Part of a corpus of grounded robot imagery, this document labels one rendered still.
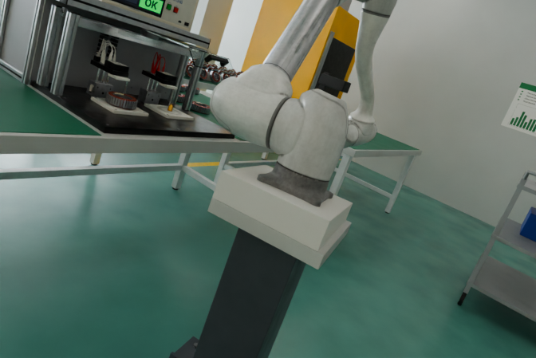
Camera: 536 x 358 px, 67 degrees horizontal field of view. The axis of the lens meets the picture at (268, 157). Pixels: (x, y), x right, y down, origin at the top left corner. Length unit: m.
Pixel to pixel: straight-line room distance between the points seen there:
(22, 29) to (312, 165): 1.22
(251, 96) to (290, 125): 0.14
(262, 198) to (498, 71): 5.59
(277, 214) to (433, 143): 5.51
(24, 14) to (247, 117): 1.03
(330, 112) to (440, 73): 5.49
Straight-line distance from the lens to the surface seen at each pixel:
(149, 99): 1.84
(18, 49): 1.82
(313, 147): 1.02
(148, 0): 1.74
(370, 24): 1.46
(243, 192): 1.01
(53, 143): 1.22
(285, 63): 1.19
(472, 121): 6.33
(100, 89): 1.70
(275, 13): 5.54
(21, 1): 1.84
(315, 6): 1.34
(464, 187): 6.35
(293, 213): 0.97
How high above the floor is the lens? 1.13
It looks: 13 degrees down
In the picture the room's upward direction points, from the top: 20 degrees clockwise
